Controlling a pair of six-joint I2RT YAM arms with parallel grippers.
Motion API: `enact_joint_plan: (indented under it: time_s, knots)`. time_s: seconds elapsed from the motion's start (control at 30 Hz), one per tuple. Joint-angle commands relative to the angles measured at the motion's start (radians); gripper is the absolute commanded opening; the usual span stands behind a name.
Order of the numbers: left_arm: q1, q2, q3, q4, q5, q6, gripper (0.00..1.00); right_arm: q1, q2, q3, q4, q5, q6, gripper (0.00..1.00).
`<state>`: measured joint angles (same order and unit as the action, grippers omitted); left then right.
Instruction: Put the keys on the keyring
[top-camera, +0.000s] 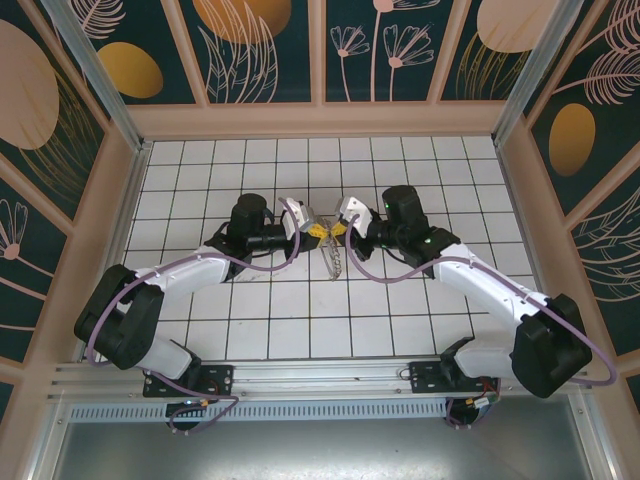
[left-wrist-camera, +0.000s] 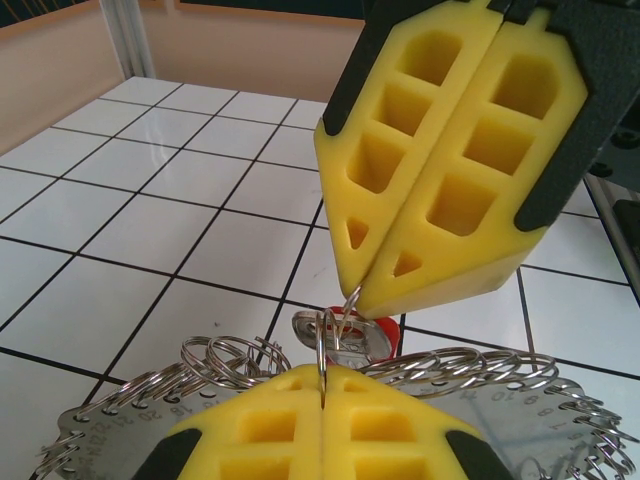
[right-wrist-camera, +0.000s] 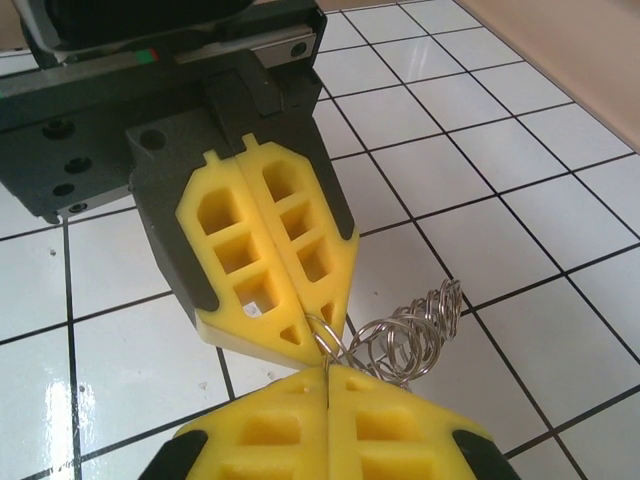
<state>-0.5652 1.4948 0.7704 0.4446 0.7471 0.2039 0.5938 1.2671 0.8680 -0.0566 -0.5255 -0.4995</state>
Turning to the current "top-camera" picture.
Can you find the large keyring with small rings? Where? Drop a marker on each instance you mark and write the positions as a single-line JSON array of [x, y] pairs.
[[336, 260]]

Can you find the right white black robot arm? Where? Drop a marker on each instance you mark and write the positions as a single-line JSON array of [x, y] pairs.
[[480, 280]]

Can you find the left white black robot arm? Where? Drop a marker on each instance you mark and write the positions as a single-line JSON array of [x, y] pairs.
[[185, 267]]

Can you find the green circuit board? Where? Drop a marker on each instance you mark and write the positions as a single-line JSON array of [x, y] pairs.
[[484, 402]]

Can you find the grey metal sheet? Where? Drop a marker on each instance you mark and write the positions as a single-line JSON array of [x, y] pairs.
[[320, 450]]

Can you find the aluminium side rail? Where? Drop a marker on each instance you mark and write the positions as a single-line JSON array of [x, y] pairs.
[[130, 200]]

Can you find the aluminium mounting rail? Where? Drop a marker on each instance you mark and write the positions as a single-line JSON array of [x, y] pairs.
[[325, 375]]

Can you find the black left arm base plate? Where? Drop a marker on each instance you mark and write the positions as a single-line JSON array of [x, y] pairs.
[[220, 380]]

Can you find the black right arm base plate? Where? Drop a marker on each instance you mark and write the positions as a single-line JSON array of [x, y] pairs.
[[425, 380]]

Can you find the aluminium corner post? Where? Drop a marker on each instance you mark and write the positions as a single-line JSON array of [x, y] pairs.
[[535, 65], [95, 75]]

